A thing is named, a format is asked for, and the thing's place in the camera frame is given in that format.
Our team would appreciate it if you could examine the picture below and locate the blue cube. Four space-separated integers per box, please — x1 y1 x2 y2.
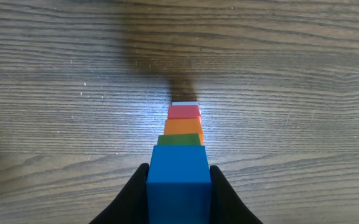
146 144 213 224

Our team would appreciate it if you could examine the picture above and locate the red cube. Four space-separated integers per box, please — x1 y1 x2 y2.
167 105 203 125

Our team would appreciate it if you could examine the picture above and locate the white cube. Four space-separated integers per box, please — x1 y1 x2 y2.
171 101 202 114

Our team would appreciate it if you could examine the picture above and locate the orange cube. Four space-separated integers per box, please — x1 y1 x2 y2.
163 118 205 146

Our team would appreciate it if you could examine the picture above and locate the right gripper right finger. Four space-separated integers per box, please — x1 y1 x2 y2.
209 165 264 224

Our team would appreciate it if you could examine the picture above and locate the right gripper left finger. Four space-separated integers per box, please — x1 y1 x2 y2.
88 162 151 224

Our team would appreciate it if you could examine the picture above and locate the green cube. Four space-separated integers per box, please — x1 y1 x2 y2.
157 133 202 146

